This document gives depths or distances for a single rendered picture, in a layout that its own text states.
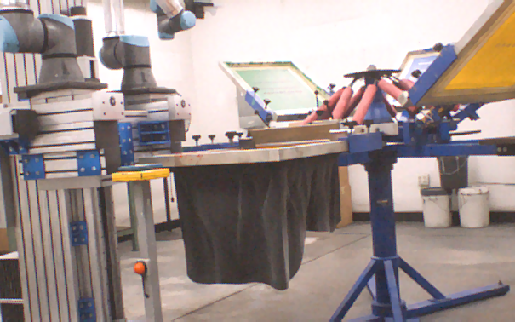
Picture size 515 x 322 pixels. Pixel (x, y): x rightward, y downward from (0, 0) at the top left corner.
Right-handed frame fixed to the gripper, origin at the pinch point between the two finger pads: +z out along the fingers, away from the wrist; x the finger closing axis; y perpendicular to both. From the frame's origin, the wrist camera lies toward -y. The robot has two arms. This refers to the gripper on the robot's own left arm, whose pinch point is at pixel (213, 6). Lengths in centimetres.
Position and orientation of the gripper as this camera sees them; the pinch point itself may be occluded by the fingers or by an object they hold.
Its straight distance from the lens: 319.5
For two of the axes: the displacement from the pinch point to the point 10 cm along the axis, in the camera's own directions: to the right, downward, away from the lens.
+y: -0.2, 9.9, 1.5
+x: 7.1, 1.2, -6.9
